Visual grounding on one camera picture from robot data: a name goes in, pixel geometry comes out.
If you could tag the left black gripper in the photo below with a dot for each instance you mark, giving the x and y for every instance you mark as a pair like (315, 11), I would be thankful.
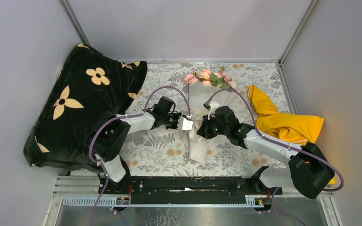
(176, 116)

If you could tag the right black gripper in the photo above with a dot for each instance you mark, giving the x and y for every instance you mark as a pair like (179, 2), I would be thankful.
(204, 130)

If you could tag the white wrapping paper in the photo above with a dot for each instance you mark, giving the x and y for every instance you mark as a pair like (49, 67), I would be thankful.
(198, 94)

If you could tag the pink fake flower bouquet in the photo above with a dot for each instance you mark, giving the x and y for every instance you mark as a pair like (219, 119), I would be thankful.
(210, 78)

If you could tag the cream ribbon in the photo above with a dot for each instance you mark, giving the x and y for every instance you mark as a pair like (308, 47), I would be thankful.
(197, 118)

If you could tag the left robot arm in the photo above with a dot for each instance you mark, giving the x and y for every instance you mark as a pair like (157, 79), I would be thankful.
(109, 133)

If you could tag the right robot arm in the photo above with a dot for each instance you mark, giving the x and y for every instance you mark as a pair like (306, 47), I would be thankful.
(306, 168)

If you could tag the floral tablecloth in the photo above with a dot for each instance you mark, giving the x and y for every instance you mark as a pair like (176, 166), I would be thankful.
(165, 152)

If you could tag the black flower-pattern blanket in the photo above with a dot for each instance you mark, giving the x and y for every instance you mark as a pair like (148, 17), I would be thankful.
(89, 85)

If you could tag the yellow cloth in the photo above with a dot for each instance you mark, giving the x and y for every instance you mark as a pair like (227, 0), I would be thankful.
(293, 128)

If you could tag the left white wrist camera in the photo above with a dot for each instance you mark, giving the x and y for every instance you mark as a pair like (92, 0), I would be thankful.
(184, 123)

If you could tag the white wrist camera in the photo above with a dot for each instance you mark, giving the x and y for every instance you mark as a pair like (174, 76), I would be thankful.
(184, 123)
(211, 107)

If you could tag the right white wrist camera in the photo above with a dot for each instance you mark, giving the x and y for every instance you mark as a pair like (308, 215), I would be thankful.
(211, 107)

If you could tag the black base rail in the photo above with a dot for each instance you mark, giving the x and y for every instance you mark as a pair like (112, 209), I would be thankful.
(190, 190)

